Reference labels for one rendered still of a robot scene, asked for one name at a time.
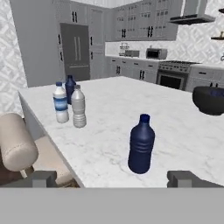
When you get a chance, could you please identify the grey base cupboards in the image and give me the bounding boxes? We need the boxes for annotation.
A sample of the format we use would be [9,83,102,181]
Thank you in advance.
[104,55,160,85]
[185,64,224,93]

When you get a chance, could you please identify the grey wall cupboards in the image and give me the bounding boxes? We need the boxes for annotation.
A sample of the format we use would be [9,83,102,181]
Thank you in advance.
[104,0,184,42]

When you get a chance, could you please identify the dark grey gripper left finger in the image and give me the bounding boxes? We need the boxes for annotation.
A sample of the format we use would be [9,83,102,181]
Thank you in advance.
[0,171,58,188]

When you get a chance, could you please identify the grey fridge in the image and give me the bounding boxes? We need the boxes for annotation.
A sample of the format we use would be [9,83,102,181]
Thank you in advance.
[59,23,91,82]

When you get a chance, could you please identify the steel oven with hob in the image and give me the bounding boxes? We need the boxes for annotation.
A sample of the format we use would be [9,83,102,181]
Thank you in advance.
[156,59,202,92]

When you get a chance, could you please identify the grey tall cupboard run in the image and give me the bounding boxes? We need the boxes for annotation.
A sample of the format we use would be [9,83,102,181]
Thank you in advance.
[9,0,107,88]

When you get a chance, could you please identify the black bowl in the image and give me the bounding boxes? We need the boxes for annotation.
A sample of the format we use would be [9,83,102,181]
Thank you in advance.
[192,86,224,116]

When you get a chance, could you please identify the white bottle with blue label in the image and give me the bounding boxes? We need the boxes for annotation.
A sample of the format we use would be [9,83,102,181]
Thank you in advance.
[52,81,70,124]

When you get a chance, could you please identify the grey toaster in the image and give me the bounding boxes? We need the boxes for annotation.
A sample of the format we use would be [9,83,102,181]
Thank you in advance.
[124,49,140,58]

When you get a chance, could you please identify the wire stand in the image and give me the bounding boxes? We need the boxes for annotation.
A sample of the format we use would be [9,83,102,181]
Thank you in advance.
[118,42,130,57]

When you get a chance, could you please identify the beige cushioned chair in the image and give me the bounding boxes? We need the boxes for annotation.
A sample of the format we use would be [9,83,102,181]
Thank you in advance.
[0,112,81,188]

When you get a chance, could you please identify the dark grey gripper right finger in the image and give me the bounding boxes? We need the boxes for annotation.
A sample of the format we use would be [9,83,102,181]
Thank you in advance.
[166,171,224,188]

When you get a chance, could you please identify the grey plastic bottle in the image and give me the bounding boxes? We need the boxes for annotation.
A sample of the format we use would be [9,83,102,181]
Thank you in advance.
[71,84,88,129]

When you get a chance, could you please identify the grey range hood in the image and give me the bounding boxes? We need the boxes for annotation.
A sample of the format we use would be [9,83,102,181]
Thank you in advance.
[169,0,217,25]

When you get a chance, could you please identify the dark blue plastic bottle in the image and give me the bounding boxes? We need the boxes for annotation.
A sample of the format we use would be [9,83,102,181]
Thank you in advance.
[127,113,156,175]

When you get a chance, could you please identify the grey microwave oven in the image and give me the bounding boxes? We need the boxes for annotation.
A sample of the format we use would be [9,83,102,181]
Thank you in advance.
[145,47,168,60]

